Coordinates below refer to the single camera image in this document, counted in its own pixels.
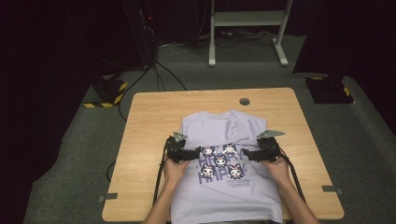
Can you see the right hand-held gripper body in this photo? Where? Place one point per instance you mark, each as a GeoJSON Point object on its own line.
{"type": "Point", "coordinates": [269, 147]}

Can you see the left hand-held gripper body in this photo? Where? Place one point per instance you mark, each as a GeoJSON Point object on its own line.
{"type": "Point", "coordinates": [174, 147]}

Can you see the lavender printed t-shirt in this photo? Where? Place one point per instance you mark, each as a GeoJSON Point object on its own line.
{"type": "Point", "coordinates": [224, 193]}

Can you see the person's left hand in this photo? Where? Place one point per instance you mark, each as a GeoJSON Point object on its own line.
{"type": "Point", "coordinates": [175, 171]}

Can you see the person's right hand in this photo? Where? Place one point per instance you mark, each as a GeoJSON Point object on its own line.
{"type": "Point", "coordinates": [278, 171]}

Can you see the grey table grommet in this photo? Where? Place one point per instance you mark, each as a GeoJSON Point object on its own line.
{"type": "Point", "coordinates": [244, 101]}

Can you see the grey tape strip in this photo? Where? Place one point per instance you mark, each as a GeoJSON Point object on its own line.
{"type": "Point", "coordinates": [109, 197]}
{"type": "Point", "coordinates": [332, 189]}

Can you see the black base with yellow corners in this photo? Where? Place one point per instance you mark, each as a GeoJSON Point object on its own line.
{"type": "Point", "coordinates": [328, 90]}

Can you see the black base with yellow stripes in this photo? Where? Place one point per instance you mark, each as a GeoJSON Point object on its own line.
{"type": "Point", "coordinates": [107, 91]}

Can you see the black computer tower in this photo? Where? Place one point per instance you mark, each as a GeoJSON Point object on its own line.
{"type": "Point", "coordinates": [144, 31]}

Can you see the white metal stand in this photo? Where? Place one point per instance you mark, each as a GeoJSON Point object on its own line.
{"type": "Point", "coordinates": [249, 18]}

